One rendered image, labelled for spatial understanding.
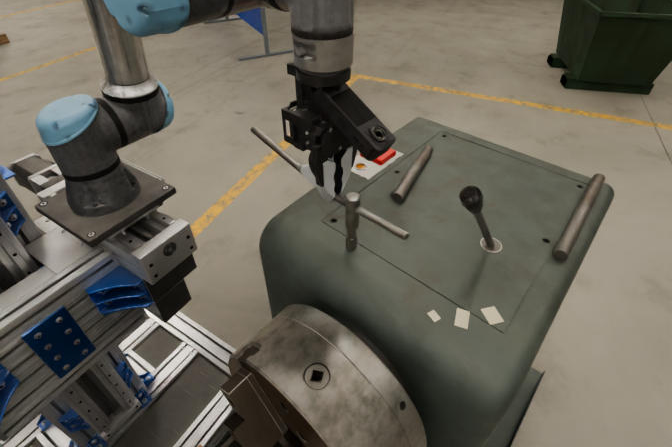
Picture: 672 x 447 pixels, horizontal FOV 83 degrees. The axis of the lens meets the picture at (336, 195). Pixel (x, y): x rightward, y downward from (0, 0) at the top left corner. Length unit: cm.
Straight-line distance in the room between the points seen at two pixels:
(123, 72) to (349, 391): 74
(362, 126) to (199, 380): 144
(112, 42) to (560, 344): 216
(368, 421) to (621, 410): 176
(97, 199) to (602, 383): 211
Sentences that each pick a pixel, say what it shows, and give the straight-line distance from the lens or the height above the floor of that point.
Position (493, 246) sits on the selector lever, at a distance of 70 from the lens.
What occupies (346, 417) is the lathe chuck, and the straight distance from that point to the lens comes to 54.
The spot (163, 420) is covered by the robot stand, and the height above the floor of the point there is 21.
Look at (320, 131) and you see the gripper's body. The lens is 50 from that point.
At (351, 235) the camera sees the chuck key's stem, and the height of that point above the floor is 129.
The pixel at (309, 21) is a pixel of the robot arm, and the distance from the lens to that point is 46.
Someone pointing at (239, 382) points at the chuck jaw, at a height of 120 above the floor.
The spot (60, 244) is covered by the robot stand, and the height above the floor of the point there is 107.
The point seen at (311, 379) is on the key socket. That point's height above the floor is 122.
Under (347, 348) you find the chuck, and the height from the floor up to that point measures 124.
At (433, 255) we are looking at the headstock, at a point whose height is 126.
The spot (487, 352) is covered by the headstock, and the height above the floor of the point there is 125.
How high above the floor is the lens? 173
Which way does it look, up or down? 39 degrees down
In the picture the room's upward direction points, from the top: straight up
